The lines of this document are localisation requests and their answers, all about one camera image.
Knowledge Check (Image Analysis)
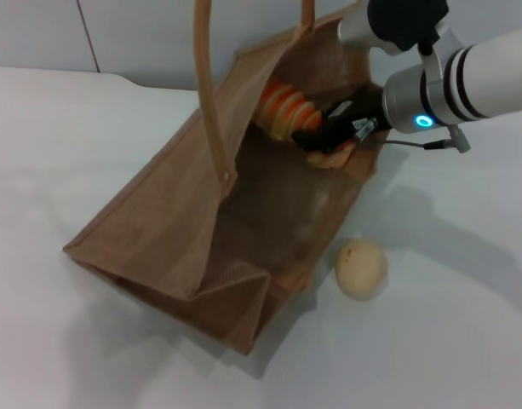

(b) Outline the orange striped bread loaf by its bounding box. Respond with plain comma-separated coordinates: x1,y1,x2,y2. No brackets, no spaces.
254,79,358,170

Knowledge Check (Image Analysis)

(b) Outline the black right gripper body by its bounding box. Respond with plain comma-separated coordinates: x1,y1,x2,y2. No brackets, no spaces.
323,86,393,144

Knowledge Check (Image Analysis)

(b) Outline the round beige egg yolk pastry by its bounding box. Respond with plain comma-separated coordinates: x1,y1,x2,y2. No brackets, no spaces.
334,237,390,302

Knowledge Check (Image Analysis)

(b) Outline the thin dark gripper cable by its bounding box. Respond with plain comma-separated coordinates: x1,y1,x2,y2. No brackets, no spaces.
352,118,473,154

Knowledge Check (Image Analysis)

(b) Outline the brown burlap tote bag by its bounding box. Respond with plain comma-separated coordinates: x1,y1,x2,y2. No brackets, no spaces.
62,0,393,355

